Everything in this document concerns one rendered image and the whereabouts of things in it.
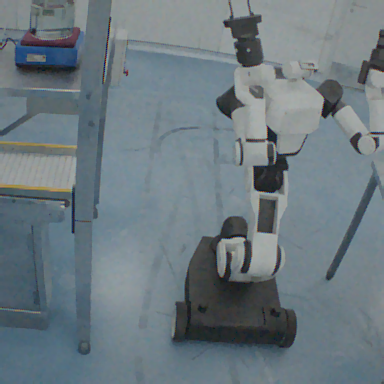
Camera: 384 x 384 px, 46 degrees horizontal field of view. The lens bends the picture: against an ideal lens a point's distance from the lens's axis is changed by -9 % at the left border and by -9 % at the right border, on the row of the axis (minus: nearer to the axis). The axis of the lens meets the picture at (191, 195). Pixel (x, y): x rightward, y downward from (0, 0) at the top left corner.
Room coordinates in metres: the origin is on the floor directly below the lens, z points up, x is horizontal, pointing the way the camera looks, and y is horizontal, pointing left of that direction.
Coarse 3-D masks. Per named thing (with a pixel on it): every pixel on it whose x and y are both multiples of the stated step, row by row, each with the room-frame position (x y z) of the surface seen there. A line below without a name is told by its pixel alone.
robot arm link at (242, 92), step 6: (240, 66) 1.47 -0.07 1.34; (234, 72) 1.45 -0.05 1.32; (234, 78) 1.44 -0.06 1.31; (240, 78) 1.43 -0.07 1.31; (240, 84) 1.43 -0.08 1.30; (240, 90) 1.42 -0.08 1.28; (246, 90) 1.45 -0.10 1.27; (240, 96) 1.41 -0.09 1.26; (246, 96) 1.41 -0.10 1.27; (252, 96) 1.44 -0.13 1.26; (246, 102) 1.39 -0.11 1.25; (252, 102) 1.38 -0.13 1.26; (258, 102) 1.38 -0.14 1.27; (264, 102) 1.40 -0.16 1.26
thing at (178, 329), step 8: (176, 304) 1.45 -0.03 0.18; (184, 304) 1.45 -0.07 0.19; (176, 312) 1.40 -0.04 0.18; (184, 312) 1.40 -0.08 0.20; (176, 320) 1.36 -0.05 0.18; (184, 320) 1.36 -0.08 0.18; (176, 328) 1.33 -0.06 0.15; (184, 328) 1.34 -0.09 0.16; (176, 336) 1.32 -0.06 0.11; (184, 336) 1.32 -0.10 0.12
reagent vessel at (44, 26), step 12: (36, 0) 1.30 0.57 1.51; (48, 0) 1.29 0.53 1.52; (60, 0) 1.30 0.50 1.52; (72, 0) 1.34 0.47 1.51; (36, 12) 1.29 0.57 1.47; (48, 12) 1.29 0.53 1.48; (60, 12) 1.31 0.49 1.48; (72, 12) 1.35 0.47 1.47; (36, 24) 1.29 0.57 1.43; (48, 24) 1.29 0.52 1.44; (60, 24) 1.31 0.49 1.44; (72, 24) 1.35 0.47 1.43; (36, 36) 1.29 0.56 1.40; (48, 36) 1.29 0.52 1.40; (60, 36) 1.31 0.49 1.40
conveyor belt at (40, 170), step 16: (0, 160) 1.35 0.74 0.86; (16, 160) 1.37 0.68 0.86; (32, 160) 1.39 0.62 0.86; (48, 160) 1.42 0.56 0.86; (64, 160) 1.44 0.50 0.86; (0, 176) 1.26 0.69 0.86; (16, 176) 1.28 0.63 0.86; (32, 176) 1.30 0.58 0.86; (48, 176) 1.32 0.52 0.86; (64, 176) 1.34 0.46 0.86
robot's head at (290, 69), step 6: (282, 66) 1.71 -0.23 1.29; (288, 66) 1.68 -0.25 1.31; (294, 66) 1.67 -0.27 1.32; (282, 72) 1.70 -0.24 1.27; (288, 72) 1.67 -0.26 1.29; (294, 72) 1.66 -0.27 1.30; (300, 72) 1.68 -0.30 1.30; (306, 72) 1.70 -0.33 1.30; (312, 72) 1.71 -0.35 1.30; (294, 78) 1.69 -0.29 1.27; (300, 78) 1.70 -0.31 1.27; (306, 78) 1.72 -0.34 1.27; (294, 84) 1.68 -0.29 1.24; (300, 84) 1.69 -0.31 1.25
